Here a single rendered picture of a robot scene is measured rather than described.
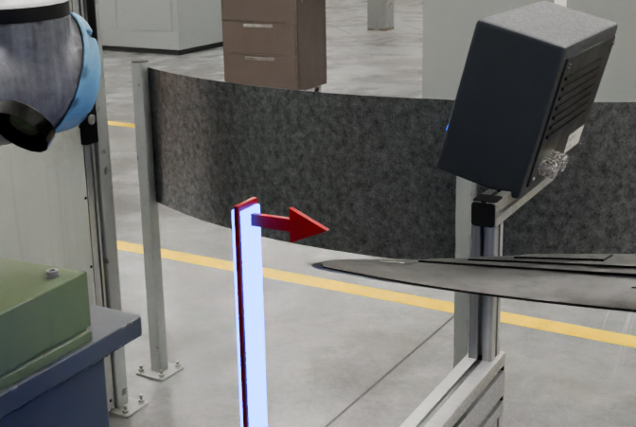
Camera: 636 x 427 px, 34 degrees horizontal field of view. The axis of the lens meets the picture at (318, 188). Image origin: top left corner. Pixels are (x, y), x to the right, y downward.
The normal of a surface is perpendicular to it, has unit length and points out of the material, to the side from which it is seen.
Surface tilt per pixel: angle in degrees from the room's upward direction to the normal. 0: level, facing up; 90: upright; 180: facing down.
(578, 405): 0
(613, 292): 2
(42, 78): 91
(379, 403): 0
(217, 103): 90
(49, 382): 90
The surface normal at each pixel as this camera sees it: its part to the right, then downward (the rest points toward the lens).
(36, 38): 0.65, 0.19
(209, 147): -0.71, 0.20
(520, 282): 0.00, -0.99
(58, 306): 0.88, 0.11
